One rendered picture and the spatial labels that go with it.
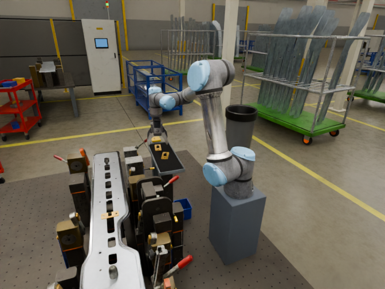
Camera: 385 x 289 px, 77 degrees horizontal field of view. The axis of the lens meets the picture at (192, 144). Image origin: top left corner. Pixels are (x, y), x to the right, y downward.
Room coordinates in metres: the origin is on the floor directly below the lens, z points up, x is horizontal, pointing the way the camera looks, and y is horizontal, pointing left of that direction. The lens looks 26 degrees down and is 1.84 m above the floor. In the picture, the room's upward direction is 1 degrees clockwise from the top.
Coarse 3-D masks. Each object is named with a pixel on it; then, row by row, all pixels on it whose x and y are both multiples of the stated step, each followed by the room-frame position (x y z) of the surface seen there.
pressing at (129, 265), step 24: (96, 168) 1.36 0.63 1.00; (120, 168) 1.36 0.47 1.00; (96, 192) 1.10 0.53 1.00; (120, 192) 1.10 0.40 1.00; (96, 216) 0.91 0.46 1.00; (120, 216) 0.91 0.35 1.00; (96, 240) 0.76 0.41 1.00; (120, 240) 0.76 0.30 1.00; (96, 264) 0.64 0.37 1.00; (120, 264) 0.65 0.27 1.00; (96, 288) 0.55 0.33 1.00; (120, 288) 0.55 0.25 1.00; (144, 288) 0.55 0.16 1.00
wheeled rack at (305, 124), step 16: (272, 80) 4.69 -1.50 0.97; (288, 80) 4.85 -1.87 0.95; (320, 80) 4.83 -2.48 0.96; (320, 96) 3.79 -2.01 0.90; (352, 96) 4.26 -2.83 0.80; (272, 112) 4.84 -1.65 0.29; (288, 112) 4.86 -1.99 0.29; (304, 112) 4.88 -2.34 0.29; (304, 128) 3.96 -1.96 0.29; (320, 128) 3.98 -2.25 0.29; (336, 128) 4.13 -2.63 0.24
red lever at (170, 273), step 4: (188, 256) 0.57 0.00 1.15; (192, 256) 0.58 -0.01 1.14; (184, 260) 0.56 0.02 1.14; (188, 260) 0.56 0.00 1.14; (180, 264) 0.55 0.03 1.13; (184, 264) 0.55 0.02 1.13; (172, 268) 0.55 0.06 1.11; (176, 268) 0.55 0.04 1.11; (180, 268) 0.55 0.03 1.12; (168, 272) 0.54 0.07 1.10; (172, 272) 0.54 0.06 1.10; (164, 276) 0.54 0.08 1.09; (168, 276) 0.54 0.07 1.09
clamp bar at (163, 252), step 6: (162, 246) 0.55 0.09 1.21; (150, 252) 0.52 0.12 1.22; (156, 252) 0.53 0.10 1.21; (162, 252) 0.53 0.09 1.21; (168, 252) 0.54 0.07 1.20; (150, 258) 0.51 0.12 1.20; (156, 258) 0.54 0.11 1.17; (162, 258) 0.52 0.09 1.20; (156, 264) 0.54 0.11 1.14; (162, 264) 0.52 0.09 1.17; (156, 270) 0.54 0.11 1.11; (162, 270) 0.52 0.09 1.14; (156, 276) 0.51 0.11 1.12; (162, 276) 0.52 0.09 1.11; (156, 282) 0.51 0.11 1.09
